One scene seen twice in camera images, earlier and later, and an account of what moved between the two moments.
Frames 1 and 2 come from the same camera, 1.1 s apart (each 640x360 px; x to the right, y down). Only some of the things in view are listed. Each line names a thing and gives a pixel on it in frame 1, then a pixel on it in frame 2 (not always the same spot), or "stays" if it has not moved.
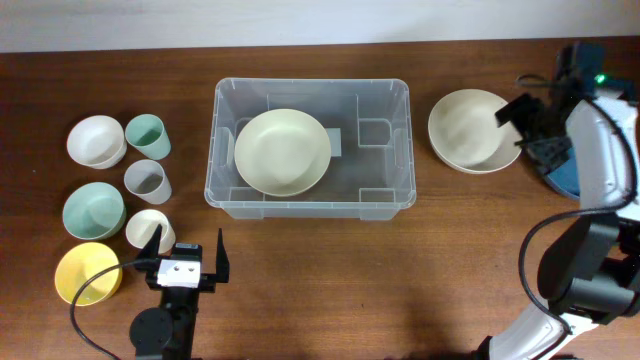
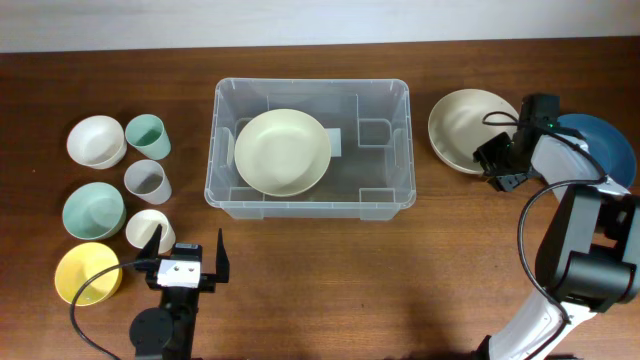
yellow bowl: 81,263 stays
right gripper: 547,157 -> 484,152
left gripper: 207,280 stays
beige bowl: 464,134 stays
